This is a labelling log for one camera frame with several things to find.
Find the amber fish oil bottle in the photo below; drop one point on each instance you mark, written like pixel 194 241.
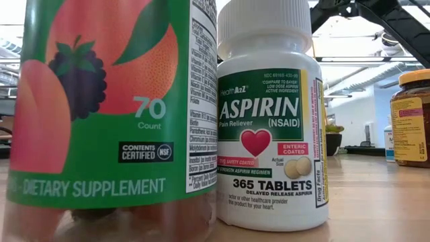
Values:
pixel 411 134

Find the white melatonin bottle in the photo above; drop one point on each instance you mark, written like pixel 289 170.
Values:
pixel 389 144

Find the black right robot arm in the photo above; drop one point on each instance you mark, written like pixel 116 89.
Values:
pixel 403 30

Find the white aspirin bottle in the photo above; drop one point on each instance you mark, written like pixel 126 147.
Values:
pixel 268 134

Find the potted succulent in black pot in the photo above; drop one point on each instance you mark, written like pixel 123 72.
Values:
pixel 333 144

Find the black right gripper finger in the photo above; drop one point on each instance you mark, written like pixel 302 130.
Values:
pixel 319 11

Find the black aluminium extrusion frame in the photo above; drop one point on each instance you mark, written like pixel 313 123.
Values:
pixel 364 152

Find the dark office chair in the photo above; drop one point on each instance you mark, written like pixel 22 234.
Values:
pixel 365 144

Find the clear bottle green fruit label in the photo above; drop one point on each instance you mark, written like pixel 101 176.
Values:
pixel 100 134

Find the long ceiling light bar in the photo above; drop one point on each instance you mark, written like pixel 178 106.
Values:
pixel 369 59

